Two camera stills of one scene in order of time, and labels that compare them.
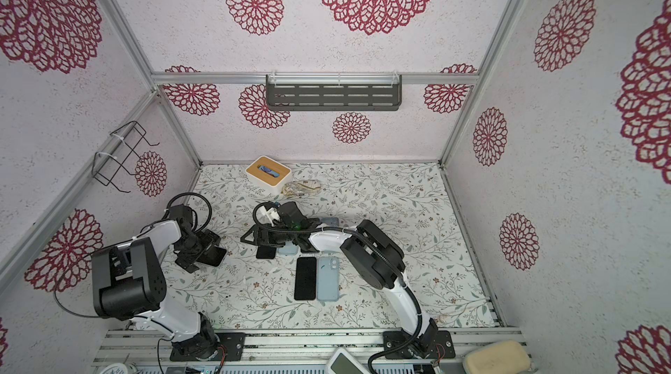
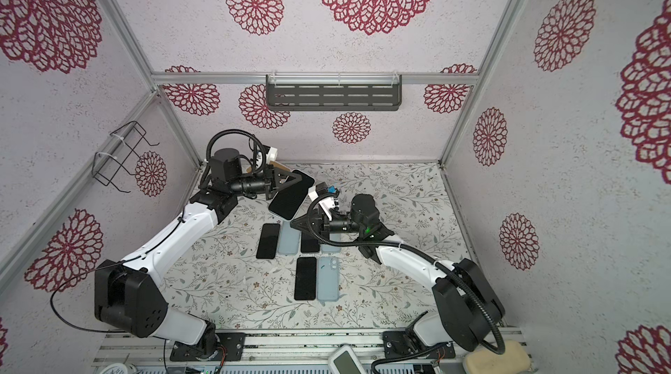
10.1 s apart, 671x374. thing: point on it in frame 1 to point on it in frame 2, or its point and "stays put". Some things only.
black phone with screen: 305,285 stays put
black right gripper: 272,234 to 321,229
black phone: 213,256 to 288,199
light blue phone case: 328,278 stays put
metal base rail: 153,352 stays put
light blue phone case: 289,248 stays put
